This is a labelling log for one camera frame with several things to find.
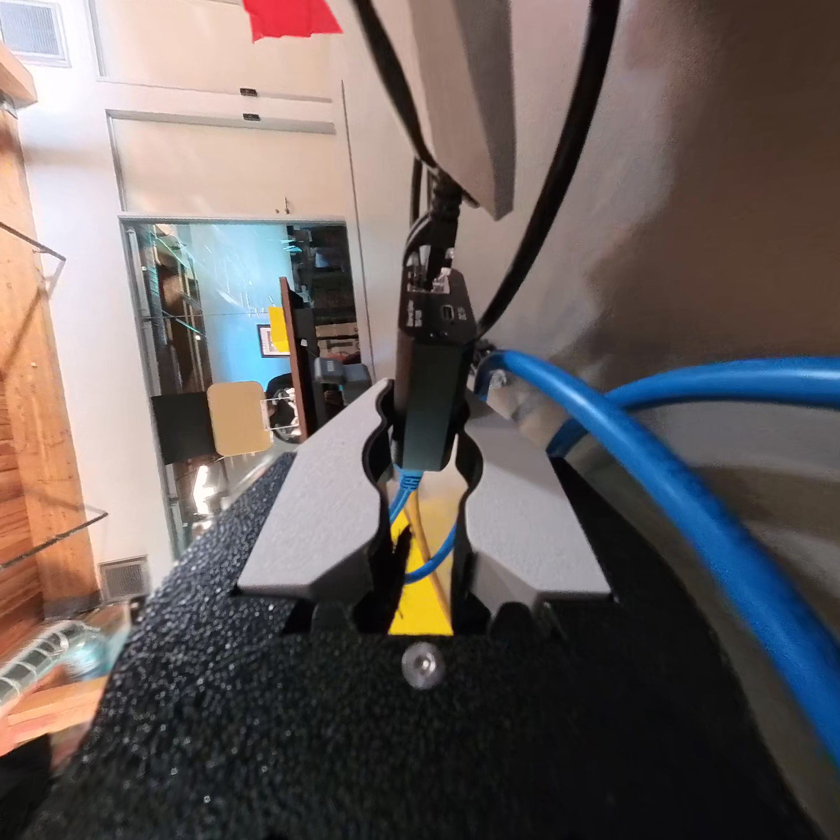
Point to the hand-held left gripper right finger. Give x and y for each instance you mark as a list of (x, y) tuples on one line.
[(531, 525)]

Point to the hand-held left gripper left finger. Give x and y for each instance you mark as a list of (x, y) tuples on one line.
[(315, 518)]

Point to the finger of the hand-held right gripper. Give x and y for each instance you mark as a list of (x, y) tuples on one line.
[(466, 98)]

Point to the yellow plastic bin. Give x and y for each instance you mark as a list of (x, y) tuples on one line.
[(420, 617)]

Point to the black ethernet adapter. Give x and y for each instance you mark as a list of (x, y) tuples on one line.
[(430, 394)]

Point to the red plastic bin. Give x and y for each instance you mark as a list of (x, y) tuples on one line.
[(289, 16)]

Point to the long dark table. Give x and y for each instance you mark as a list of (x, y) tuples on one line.
[(294, 367)]

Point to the framed picture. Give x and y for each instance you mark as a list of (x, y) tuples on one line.
[(264, 341)]

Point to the small yellow bin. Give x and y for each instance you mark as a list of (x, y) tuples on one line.
[(279, 328)]

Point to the white door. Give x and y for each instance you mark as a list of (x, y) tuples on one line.
[(229, 164), (197, 39)]

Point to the small wall vent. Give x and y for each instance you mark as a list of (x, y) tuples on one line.
[(123, 579)]

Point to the glass window wall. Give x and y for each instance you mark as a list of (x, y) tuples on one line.
[(229, 275)]

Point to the wooden post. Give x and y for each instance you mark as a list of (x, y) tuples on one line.
[(39, 394)]

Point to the silver air duct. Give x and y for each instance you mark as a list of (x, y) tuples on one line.
[(39, 663)]

